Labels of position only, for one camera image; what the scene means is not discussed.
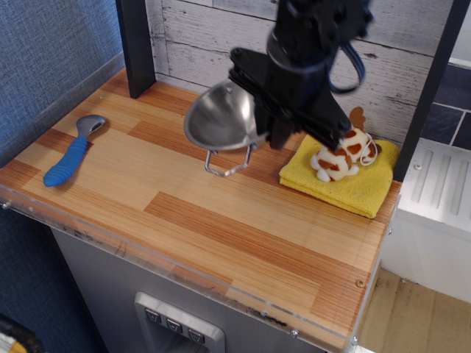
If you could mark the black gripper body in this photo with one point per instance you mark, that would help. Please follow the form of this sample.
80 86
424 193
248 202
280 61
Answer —
287 91

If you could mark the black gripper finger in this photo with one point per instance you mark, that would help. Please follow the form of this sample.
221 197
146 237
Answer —
282 130

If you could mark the steel bowl with wire handles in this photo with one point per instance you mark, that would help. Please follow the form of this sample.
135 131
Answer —
223 119

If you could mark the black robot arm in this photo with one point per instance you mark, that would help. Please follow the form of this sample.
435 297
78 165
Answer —
307 32

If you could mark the folded yellow cloth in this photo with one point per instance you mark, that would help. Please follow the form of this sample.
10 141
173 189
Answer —
362 193

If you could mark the brown white plush toy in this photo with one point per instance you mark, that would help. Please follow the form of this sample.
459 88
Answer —
355 149

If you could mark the white ribbed cabinet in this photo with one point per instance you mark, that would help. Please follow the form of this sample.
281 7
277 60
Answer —
429 235

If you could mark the grey panel with buttons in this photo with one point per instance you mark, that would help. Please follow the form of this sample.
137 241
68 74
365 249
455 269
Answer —
167 328

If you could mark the clear acrylic edge guard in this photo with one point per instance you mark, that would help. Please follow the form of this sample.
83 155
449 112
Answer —
250 260

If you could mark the left dark upright post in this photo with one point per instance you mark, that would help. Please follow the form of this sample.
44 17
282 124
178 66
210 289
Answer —
136 44

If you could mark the dark upright post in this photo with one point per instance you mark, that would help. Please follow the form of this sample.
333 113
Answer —
437 70
136 44

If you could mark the right dark upright post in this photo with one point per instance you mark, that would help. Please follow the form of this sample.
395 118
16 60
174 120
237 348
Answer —
437 70

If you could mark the blue handled ice cream scoop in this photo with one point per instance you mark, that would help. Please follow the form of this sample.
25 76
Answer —
65 168

